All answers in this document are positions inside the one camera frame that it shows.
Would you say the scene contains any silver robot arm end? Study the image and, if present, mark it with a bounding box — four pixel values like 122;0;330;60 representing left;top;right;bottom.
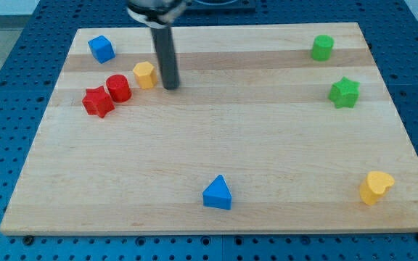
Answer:
126;0;187;29

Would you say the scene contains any blue triangle block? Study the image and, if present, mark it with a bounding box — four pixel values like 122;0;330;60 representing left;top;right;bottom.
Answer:
202;175;232;210

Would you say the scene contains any wooden board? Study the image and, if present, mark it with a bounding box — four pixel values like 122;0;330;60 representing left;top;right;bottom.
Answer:
0;22;418;236

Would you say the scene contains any yellow hexagon block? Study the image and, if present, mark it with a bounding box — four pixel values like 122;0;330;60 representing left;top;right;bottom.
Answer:
133;62;157;89

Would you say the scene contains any red cylinder block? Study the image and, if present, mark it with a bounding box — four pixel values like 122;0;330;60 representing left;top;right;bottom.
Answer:
106;74;132;103

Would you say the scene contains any red star block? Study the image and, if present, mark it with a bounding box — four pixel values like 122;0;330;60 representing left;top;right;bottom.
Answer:
82;86;115;118

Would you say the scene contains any blue cube block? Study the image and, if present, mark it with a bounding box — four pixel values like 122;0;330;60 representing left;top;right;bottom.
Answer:
88;36;115;64

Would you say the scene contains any green star block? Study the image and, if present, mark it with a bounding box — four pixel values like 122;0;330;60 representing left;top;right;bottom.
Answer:
328;77;360;109

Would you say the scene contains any green cylinder block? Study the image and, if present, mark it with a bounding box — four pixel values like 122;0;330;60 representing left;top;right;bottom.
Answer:
311;35;335;62

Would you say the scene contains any yellow heart block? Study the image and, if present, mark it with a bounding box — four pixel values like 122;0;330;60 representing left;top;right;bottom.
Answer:
359;171;396;206

